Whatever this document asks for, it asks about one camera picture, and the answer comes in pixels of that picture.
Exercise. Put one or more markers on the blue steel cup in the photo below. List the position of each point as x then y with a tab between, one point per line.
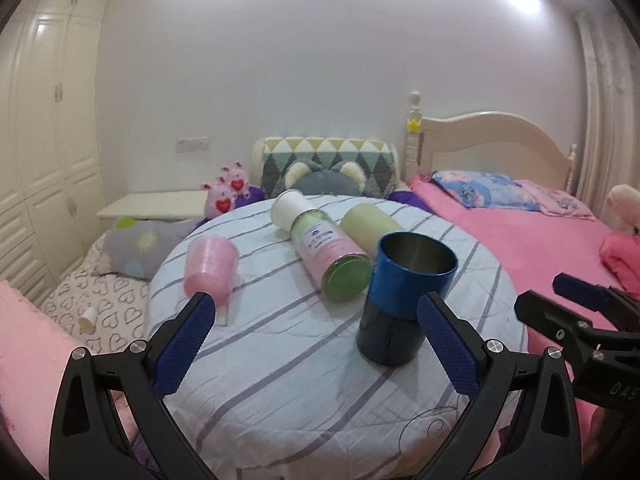
395	285

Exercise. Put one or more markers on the pink floral pillow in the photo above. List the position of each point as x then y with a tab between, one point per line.
560	202

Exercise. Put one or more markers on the blue floral pillow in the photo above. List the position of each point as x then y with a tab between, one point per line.
480	187

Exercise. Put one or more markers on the light green cup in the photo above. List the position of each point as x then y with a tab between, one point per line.
365	225

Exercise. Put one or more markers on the triangle pattern knitted cushion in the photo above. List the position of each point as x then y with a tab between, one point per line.
325	147

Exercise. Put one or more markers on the pink bed sheet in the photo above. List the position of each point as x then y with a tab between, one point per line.
505	245

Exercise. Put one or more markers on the grey bear ear cushion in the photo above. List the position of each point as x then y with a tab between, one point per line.
322	177

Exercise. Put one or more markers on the white curtain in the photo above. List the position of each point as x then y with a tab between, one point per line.
605	110

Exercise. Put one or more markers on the purple plush toy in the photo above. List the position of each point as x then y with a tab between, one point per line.
252	195

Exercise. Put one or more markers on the heart print bed sheet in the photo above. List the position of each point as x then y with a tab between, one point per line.
115	300

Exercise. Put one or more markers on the pink plastic cup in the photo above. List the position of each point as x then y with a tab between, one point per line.
207	267

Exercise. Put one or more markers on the white wardrobe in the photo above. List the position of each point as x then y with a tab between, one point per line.
40	135

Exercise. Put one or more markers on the pink fluffy blanket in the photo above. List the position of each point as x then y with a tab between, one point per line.
25	350

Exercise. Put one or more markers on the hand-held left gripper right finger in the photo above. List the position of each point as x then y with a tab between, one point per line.
447	345

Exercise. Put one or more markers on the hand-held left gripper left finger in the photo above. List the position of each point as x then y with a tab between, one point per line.
182	345

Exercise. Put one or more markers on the grey flower print pillow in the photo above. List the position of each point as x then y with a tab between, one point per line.
140	247

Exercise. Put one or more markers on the cream and pink plush toy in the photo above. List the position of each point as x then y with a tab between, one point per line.
622	255

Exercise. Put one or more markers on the cream wooden bed headboard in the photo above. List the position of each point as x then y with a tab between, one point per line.
490	145

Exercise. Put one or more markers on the yellow star sticker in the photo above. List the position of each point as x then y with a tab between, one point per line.
413	125

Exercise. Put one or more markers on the glass bottle with white cap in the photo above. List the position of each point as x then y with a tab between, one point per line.
320	242

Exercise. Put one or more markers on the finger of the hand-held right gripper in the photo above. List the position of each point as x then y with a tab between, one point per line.
550	315
577	287

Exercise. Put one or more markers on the white bedside shelf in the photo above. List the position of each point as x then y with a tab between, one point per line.
155	205

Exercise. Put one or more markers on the small white cup on bed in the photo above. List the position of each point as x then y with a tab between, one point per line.
87	320

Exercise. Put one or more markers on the pink plush toy with heart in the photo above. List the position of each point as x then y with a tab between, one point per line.
222	201
239	177

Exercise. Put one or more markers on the striped white tablecloth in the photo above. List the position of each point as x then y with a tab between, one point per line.
280	360

